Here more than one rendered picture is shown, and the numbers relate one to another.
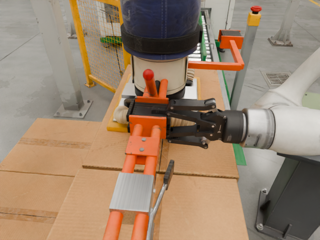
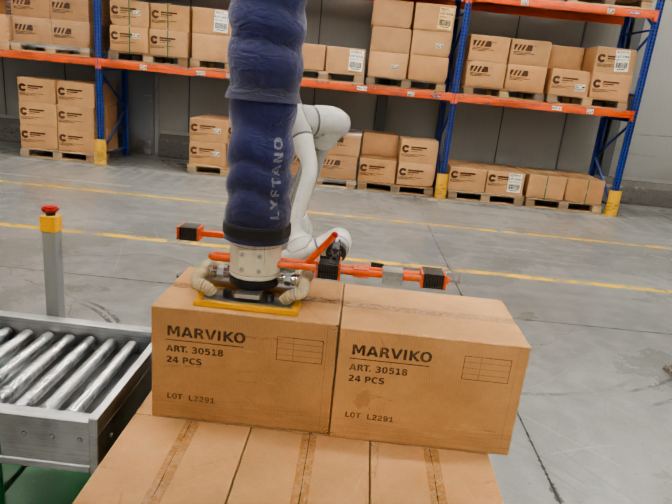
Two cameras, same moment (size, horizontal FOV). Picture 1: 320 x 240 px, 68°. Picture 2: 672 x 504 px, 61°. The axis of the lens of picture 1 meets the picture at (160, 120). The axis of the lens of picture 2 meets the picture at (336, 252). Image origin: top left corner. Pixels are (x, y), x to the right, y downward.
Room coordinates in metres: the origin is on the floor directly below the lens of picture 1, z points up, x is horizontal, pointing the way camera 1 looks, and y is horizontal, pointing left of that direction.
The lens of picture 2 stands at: (0.55, 1.84, 1.69)
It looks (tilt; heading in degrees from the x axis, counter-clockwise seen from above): 17 degrees down; 266
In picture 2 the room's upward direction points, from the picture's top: 6 degrees clockwise
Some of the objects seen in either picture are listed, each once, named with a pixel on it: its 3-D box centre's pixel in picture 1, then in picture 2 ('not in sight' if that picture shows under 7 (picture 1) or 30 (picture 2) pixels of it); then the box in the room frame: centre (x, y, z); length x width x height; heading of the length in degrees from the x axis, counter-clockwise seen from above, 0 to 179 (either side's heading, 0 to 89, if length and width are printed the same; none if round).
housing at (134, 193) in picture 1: (133, 198); (392, 275); (0.22, 0.04, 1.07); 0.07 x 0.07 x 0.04; 85
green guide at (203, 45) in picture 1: (204, 28); not in sight; (2.60, -0.48, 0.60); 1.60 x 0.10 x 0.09; 174
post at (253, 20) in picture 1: (238, 81); (56, 320); (1.63, -0.62, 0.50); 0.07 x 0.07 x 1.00; 84
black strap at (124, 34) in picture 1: (161, 32); (257, 226); (0.69, 0.00, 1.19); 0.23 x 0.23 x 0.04
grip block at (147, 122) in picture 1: (150, 116); (328, 267); (0.44, 0.02, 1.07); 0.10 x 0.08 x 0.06; 85
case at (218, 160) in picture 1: (165, 144); (253, 344); (0.68, -0.02, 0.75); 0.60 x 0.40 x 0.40; 175
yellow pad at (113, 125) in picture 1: (133, 95); (248, 298); (0.70, 0.09, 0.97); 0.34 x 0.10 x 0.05; 175
